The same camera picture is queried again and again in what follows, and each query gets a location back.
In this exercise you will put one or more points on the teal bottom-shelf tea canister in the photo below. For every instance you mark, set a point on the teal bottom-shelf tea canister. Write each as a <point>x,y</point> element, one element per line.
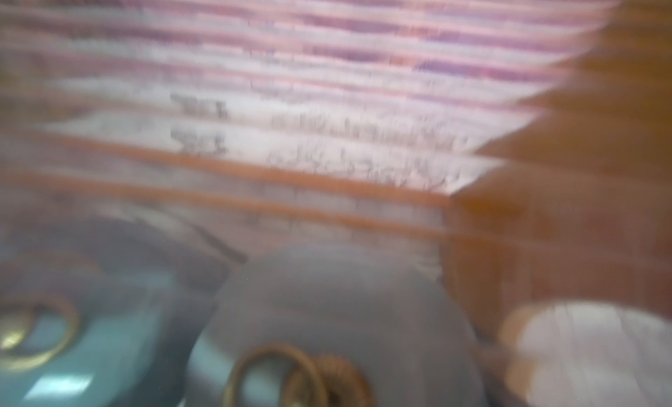
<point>105,313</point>

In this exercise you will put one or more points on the wooden three-tier shelf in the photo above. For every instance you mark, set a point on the wooden three-tier shelf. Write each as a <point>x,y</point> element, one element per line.
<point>515,150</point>

